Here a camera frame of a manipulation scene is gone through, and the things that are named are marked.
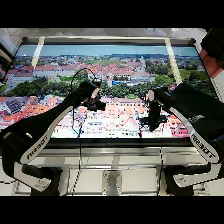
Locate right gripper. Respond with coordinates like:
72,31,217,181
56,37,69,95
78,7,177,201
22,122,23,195
139,99,168,133

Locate black cable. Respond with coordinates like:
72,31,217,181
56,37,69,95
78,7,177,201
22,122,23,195
68,67,101,197

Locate silver frame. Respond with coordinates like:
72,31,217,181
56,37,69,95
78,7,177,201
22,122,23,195
0,146,224,197

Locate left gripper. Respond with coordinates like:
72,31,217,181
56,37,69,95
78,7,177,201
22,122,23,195
86,97,107,113

